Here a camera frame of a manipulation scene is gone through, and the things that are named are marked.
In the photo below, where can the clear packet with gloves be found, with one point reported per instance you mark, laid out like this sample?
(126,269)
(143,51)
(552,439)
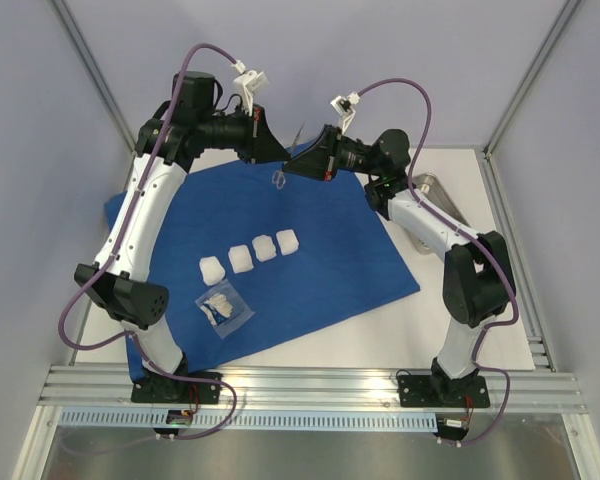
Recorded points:
(224,308)

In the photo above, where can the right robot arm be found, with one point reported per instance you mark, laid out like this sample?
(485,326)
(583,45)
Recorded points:
(477,278)

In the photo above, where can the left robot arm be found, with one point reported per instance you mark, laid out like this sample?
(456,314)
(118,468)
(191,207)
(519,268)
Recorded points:
(117,280)

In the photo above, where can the stainless steel instrument tray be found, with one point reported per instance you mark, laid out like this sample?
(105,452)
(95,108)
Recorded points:
(431,188)

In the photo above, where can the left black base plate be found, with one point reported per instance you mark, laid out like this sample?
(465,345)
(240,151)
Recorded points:
(157,389)

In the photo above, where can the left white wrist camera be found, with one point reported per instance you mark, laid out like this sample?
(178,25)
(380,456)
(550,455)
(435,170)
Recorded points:
(246,85)

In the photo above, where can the straight scissors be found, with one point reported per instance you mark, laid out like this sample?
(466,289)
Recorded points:
(278,178)

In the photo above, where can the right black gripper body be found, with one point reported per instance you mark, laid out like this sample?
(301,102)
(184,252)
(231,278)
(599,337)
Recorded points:
(334,155)

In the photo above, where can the aluminium mounting rail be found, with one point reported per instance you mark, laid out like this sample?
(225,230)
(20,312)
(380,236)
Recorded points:
(319,389)

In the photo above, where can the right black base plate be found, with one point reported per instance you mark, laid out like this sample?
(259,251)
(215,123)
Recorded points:
(432,391)

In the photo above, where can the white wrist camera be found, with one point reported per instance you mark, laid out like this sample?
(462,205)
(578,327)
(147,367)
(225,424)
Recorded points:
(345,108)
(246,85)

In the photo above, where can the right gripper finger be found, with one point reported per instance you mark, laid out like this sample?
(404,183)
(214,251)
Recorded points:
(313,165)
(324,145)

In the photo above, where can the white gauze pad leftmost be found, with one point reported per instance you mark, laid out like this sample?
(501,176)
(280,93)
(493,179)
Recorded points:
(211,270)

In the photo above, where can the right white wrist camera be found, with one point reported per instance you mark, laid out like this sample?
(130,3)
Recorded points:
(345,108)

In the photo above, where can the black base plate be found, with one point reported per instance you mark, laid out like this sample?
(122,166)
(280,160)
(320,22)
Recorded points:
(157,389)
(432,391)

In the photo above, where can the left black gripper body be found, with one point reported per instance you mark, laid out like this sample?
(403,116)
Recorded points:
(228,132)

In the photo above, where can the slotted cable duct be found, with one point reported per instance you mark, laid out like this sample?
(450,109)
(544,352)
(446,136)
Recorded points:
(253,420)

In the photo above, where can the white gauze pad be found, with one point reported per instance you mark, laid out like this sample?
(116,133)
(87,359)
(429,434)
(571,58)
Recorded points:
(211,270)
(287,241)
(264,248)
(240,259)

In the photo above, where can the blue surgical drape cloth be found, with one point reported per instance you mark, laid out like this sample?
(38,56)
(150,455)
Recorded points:
(346,263)

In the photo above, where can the white gauze pad rightmost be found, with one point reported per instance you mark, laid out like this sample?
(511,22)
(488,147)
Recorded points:
(287,241)

